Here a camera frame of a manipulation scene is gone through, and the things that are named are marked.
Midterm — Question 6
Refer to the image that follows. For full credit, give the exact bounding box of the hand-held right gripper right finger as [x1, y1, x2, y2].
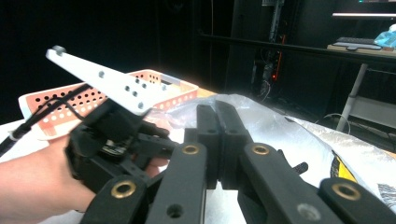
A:
[215, 100, 255, 190]

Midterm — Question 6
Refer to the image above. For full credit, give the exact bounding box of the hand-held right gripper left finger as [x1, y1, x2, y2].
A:
[183, 104, 223, 190]

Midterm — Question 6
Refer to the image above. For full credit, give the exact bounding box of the pink perforated plastic basket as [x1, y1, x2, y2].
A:
[18, 68, 200, 141]

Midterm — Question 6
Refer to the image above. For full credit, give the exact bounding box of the clear smiley plastic bag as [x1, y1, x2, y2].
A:
[146, 92, 396, 224]

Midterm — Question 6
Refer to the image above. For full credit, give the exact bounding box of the wooden table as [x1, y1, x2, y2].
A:
[195, 88, 220, 99]

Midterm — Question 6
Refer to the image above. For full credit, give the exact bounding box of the white board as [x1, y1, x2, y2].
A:
[0, 119, 241, 224]

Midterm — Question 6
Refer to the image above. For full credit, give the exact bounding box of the dark equipment rack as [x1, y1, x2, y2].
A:
[253, 0, 289, 94]

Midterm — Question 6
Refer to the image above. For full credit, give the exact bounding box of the white-framed desk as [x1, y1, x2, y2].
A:
[326, 43, 396, 133]

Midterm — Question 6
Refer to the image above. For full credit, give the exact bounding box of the dark keyboard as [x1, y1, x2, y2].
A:
[335, 36, 377, 46]

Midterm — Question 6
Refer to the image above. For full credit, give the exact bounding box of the blue plastic bag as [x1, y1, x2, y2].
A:
[373, 23, 396, 49]

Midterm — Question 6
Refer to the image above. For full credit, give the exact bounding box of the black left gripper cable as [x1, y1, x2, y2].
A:
[0, 83, 93, 157]

